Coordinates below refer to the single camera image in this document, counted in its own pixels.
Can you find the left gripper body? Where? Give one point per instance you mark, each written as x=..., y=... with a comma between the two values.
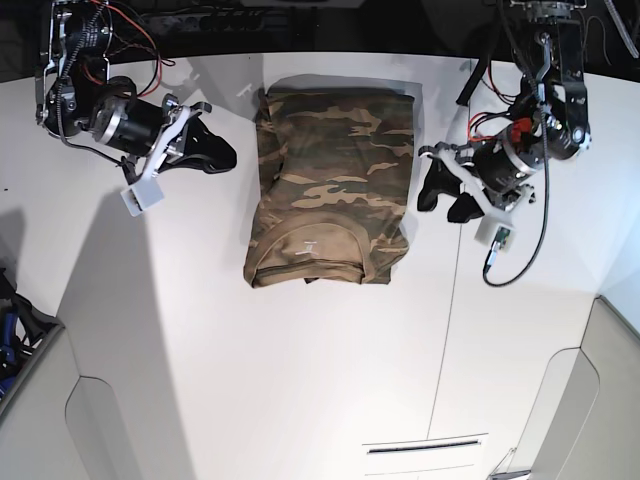
x=459, y=160

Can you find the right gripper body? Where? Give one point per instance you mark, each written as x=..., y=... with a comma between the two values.
x=154, y=136

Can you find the camouflage T-shirt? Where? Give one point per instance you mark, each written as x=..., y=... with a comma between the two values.
x=335, y=167

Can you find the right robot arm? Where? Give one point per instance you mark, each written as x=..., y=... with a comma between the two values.
x=76, y=93

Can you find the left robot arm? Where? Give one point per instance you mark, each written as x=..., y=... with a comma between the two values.
x=547, y=119

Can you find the blue and black clutter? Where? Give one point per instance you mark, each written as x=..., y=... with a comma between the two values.
x=24, y=330

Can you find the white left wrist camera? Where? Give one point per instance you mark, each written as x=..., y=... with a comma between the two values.
x=493, y=231

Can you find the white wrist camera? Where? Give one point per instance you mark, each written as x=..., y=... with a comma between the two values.
x=141, y=196
x=493, y=231

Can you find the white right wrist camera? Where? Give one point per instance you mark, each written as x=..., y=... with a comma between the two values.
x=141, y=196

